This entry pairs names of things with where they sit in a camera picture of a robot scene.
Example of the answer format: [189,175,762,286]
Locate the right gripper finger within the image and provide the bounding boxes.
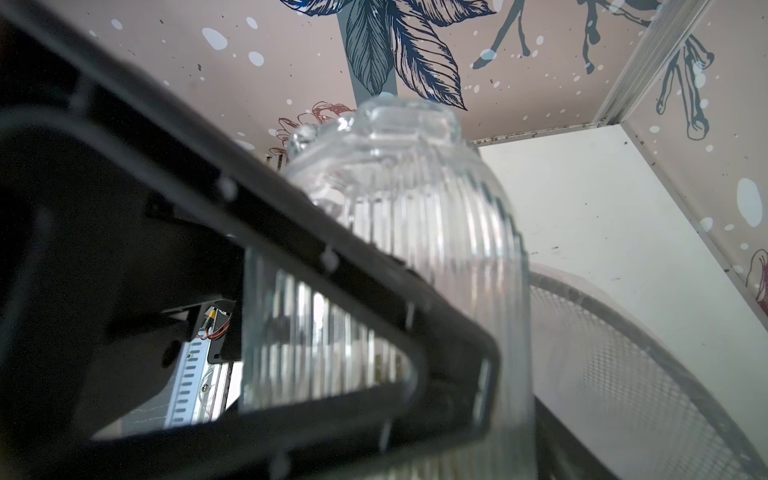
[535,398,618,480]

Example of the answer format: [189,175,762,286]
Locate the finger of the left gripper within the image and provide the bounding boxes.
[1,1,500,479]

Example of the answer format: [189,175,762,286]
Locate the beige lidded bean jar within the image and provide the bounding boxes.
[239,94,538,480]

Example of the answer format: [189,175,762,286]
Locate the mesh waste bin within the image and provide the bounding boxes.
[529,265,767,479]

